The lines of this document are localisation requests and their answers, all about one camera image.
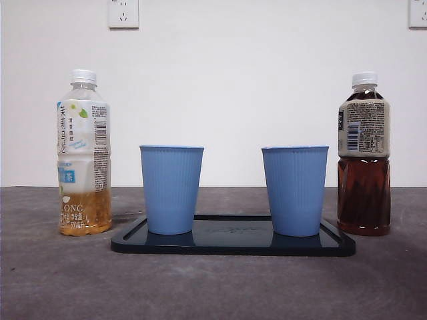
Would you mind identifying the dark tea bottle beige label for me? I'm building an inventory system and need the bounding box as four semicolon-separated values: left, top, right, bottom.
336;71;392;237

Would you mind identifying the white wall socket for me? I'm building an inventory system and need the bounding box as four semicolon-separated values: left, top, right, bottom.
408;0;427;29
107;0;140;30

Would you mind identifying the dark blue rectangular tray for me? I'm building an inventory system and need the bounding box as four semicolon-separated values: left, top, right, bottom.
110;214;357;257

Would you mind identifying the jasmine tea bottle white label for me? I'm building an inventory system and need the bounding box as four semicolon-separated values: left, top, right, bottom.
55;69;113;237

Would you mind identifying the blue ribbed plastic cup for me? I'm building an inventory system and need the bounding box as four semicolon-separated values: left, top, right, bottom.
139;145;205;236
261;145;330;237

